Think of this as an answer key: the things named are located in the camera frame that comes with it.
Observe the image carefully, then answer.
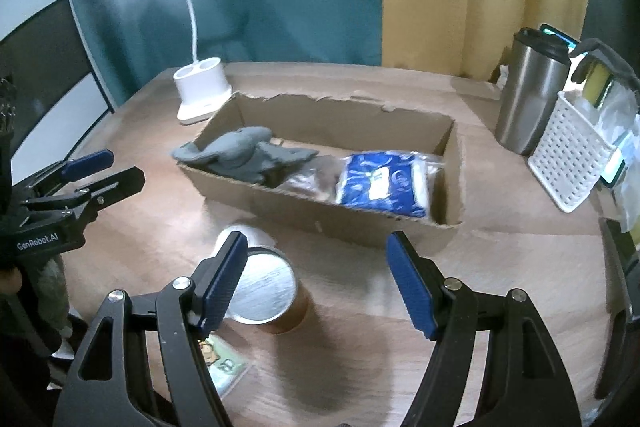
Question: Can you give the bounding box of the illustrated card packet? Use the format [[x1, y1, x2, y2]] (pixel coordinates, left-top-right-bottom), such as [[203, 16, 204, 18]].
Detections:
[[197, 332, 252, 396]]

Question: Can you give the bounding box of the blue tissue packet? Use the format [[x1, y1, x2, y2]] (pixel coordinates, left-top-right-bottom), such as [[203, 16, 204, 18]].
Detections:
[[334, 151, 446, 219]]

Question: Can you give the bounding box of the steel travel tumbler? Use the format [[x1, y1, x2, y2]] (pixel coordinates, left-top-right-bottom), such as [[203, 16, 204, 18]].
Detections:
[[495, 27, 574, 156]]

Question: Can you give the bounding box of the smartphone with lit screen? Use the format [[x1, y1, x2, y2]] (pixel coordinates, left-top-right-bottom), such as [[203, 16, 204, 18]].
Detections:
[[540, 23, 582, 51]]

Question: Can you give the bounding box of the round metal can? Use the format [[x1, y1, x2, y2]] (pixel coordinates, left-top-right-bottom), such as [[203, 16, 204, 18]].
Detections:
[[215, 224, 311, 334]]

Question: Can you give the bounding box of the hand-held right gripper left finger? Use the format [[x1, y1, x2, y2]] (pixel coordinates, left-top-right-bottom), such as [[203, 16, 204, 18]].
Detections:
[[52, 231, 249, 427]]

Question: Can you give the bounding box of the person's left forearm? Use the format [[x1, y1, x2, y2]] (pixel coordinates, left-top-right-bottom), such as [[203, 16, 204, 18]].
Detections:
[[27, 252, 73, 353]]

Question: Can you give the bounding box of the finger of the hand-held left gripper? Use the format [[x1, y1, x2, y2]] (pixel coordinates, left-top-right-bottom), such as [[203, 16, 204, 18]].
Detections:
[[15, 149, 116, 200], [20, 165, 147, 228]]

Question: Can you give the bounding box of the cardboard box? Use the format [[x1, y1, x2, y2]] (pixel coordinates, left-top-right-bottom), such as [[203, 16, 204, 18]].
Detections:
[[175, 92, 467, 251]]

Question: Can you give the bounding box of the clear plastic packet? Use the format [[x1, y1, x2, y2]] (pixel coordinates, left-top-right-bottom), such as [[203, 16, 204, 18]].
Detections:
[[281, 154, 347, 201]]

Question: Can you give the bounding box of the grey plush shark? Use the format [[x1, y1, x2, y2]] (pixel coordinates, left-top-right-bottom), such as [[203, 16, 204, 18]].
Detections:
[[171, 126, 319, 186]]

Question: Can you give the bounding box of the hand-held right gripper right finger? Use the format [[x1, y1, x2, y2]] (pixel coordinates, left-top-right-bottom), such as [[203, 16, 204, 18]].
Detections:
[[386, 231, 583, 427]]

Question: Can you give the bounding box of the black plastic handle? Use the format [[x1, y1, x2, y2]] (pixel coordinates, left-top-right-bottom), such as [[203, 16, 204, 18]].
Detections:
[[570, 38, 640, 88]]

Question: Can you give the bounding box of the white desk lamp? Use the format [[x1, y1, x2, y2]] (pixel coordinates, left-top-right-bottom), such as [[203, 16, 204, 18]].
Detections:
[[97, 0, 234, 126]]

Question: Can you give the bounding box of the yellow sponge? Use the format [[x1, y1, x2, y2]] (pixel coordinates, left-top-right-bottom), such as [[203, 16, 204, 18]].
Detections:
[[584, 59, 614, 108]]

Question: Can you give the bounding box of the white perforated plastic basket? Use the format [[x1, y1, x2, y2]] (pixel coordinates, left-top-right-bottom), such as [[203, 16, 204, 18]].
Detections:
[[527, 91, 616, 214]]

